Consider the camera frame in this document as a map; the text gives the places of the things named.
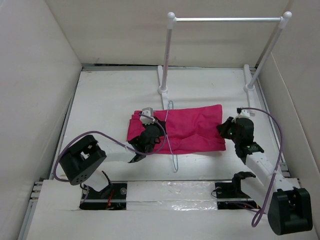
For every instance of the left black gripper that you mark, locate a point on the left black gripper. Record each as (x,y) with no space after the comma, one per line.
(161,132)

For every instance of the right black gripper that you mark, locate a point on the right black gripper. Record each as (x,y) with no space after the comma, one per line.
(222,128)

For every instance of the pink trousers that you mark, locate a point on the pink trousers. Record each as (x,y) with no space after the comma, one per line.
(192,130)

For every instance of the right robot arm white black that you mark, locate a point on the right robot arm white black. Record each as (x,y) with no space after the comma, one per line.
(288,208)

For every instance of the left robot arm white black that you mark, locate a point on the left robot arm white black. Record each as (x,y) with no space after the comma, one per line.
(79,161)

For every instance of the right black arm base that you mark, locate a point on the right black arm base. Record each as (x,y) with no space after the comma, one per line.
(229,195)

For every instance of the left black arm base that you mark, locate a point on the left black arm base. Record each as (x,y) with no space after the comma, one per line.
(112,198)

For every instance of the white clothes rack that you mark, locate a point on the white clothes rack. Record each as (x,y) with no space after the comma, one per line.
(219,42)

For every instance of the silver tape strip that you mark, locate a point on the silver tape strip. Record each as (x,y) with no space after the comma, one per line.
(170,196)

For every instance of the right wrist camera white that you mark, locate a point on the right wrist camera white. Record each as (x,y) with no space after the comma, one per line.
(242,113)

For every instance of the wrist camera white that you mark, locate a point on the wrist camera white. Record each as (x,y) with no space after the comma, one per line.
(242,113)
(146,116)

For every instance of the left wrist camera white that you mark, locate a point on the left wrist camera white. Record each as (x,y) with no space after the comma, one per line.
(146,116)

